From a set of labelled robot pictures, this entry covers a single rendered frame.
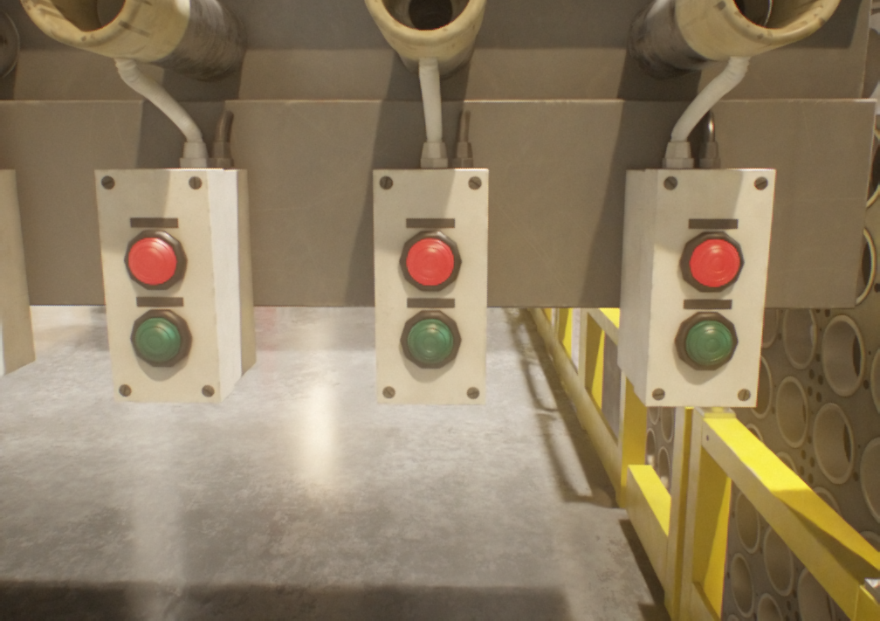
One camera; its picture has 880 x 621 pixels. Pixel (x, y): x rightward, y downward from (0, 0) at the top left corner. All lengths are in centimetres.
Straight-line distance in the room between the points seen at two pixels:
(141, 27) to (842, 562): 74
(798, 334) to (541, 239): 243
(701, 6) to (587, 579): 120
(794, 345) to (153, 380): 260
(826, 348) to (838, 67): 207
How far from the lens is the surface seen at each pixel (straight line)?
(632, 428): 167
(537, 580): 146
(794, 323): 292
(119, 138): 59
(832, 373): 265
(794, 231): 59
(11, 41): 65
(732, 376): 50
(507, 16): 57
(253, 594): 145
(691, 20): 44
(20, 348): 63
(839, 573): 84
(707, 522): 123
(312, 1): 58
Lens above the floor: 77
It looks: 10 degrees down
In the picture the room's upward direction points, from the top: straight up
